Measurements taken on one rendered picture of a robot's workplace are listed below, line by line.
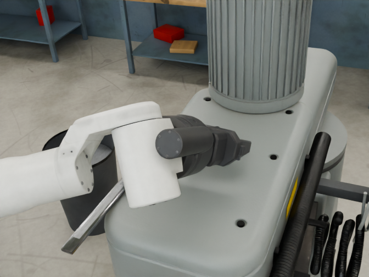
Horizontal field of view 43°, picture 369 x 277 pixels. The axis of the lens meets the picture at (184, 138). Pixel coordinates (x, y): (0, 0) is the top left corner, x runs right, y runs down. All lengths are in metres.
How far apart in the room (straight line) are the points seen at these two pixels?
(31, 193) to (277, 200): 0.37
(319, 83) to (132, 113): 0.87
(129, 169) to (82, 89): 4.57
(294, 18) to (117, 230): 0.47
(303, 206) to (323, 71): 0.63
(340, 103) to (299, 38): 3.79
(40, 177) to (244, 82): 0.47
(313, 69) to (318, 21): 3.81
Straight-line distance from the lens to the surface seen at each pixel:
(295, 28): 0.89
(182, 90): 4.86
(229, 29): 0.88
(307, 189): 0.90
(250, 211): 0.73
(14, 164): 0.61
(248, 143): 0.78
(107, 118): 0.56
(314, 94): 1.30
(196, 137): 0.56
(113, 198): 0.76
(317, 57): 1.47
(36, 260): 3.36
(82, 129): 0.57
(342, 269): 1.23
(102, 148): 3.28
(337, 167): 1.44
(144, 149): 0.55
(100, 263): 3.21
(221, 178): 0.79
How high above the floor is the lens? 2.40
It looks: 35 degrees down
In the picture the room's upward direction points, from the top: 4 degrees counter-clockwise
